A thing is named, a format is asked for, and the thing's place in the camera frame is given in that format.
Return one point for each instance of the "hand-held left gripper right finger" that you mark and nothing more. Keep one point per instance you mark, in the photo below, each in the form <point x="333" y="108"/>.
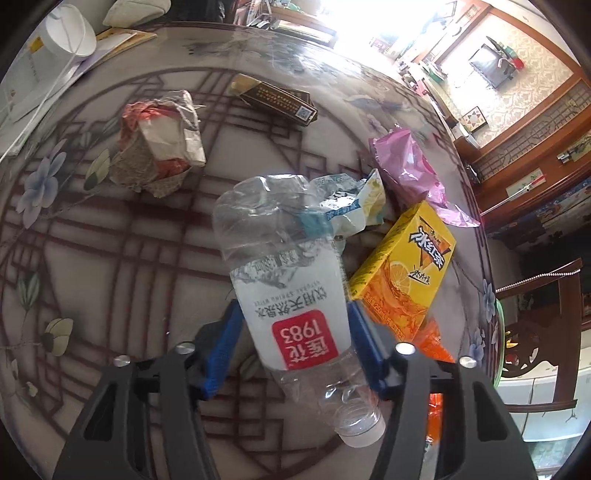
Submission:
<point x="371" y="357"/>

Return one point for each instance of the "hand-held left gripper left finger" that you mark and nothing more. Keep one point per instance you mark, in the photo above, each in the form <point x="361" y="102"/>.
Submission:
<point x="221" y="355"/>

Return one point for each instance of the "orange snack bag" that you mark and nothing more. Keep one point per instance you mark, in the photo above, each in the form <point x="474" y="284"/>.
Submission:
<point x="434" y="341"/>

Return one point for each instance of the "crushed clear plastic bottle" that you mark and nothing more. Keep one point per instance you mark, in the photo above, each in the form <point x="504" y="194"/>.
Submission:
<point x="291" y="295"/>

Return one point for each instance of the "green rimmed red basin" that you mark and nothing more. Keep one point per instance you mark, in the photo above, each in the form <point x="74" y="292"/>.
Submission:
<point x="498" y="346"/>

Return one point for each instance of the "pink foil wrapper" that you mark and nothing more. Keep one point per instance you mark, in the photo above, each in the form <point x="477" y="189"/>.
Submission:
<point x="406" y="166"/>

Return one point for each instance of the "dark brown cigarette box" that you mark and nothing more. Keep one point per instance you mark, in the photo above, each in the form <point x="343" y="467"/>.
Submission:
<point x="277" y="99"/>

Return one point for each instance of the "yellow drink carton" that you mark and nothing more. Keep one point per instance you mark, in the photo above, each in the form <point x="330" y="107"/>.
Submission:
<point x="401" y="272"/>

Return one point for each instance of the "crumpled blue white wrapper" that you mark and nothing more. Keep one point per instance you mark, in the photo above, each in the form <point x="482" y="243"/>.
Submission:
<point x="351" y="207"/>

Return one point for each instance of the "carved wooden chair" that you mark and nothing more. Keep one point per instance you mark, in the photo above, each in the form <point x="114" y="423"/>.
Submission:
<point x="540" y="323"/>

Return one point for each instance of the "crumpled red white paper wrapper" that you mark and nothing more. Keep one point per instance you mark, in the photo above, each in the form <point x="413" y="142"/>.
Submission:
<point x="157" y="143"/>

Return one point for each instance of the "small patterned framed picture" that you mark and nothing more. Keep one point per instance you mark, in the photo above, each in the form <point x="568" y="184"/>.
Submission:
<point x="474" y="119"/>

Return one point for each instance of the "long low television cabinet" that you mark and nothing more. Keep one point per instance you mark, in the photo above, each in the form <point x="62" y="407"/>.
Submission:
<point x="436" y="87"/>

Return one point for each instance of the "yellow book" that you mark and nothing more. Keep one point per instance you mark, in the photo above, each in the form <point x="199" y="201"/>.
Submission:
<point x="122" y="41"/>

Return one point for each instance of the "white paper sheets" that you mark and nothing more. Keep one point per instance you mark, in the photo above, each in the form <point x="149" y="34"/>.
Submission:
<point x="37" y="78"/>

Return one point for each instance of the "wooden sofa bench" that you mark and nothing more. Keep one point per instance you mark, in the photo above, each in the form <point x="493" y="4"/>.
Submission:
<point x="300" y="23"/>

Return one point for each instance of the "white cloth bag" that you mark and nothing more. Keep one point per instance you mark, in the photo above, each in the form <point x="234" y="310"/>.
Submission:
<point x="136" y="11"/>

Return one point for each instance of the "wall television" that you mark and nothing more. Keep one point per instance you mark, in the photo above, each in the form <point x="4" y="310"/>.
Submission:
<point x="489" y="64"/>

